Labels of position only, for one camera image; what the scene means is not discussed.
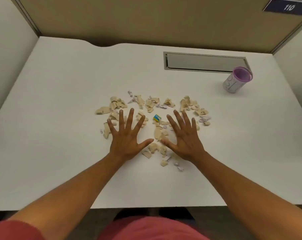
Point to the blue and yellow puzzle piece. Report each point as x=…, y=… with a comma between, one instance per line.
x=157, y=118

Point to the person's left thumb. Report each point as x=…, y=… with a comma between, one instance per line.
x=146, y=143

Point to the purple-rimmed white cup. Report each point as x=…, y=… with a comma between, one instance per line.
x=234, y=81

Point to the person's left little finger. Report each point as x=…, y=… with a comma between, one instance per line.
x=111, y=126

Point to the dark blue number sign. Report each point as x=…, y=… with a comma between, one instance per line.
x=288, y=6

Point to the person's right middle finger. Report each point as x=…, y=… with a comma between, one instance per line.
x=179, y=119

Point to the metal partition frame post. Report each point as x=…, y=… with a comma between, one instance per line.
x=289, y=34
x=26, y=16

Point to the person's right hand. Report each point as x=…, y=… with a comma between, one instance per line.
x=187, y=144

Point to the beige cubicle partition panel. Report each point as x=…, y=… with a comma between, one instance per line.
x=156, y=19

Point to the person's left middle finger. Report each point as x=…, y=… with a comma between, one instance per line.
x=130, y=119

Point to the person's right thumb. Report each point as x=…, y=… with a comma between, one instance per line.
x=169, y=144

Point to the person's left forearm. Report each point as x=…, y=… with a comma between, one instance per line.
x=66, y=192

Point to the person's right little finger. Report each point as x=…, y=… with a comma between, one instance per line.
x=194, y=125

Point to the pile of beige puzzle pieces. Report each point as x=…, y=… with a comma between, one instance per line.
x=151, y=114

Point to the person's red shirt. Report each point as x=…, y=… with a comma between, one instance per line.
x=116, y=229

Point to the person's left hand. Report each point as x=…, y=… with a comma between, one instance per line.
x=126, y=143

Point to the person's right forearm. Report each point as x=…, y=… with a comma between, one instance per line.
x=253, y=194

